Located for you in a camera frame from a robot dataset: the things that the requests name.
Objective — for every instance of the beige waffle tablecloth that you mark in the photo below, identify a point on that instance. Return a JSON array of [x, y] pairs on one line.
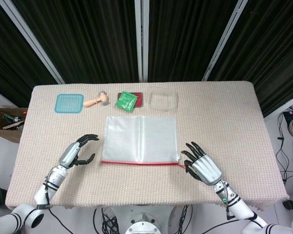
[[136, 185]]

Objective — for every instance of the black caster wheel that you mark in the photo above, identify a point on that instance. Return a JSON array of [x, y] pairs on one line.
[[291, 204]]

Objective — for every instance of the green tea packet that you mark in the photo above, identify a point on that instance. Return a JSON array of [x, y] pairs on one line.
[[125, 102]]

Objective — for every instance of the white slanted frame post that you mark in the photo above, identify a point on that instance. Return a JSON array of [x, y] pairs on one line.
[[224, 41], [31, 41]]

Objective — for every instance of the white upright frame post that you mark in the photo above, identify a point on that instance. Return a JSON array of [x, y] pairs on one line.
[[141, 41]]

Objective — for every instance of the clear mesh zipper pouch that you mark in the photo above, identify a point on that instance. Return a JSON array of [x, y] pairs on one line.
[[141, 139]]

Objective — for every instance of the dark red tray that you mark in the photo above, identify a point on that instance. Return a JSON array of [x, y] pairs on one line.
[[139, 100]]

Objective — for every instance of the black curtain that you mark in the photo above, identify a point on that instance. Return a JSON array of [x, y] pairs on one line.
[[88, 39], [276, 48], [7, 53], [183, 39]]

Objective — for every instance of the white robot torso base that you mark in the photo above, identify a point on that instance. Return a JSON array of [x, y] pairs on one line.
[[142, 224]]

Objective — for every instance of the clear plastic container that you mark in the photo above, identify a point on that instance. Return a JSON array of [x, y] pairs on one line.
[[162, 106]]

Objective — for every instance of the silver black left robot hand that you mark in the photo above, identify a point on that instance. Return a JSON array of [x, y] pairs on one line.
[[69, 154]]

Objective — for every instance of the cardboard box with tools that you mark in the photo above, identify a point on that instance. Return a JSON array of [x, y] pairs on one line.
[[5, 134]]

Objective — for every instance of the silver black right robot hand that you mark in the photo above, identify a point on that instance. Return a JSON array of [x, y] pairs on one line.
[[206, 169]]

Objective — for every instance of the blue plastic lid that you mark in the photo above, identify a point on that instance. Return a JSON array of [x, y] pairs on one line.
[[69, 104]]

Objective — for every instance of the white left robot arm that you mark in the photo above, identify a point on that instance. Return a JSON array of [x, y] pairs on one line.
[[42, 192]]

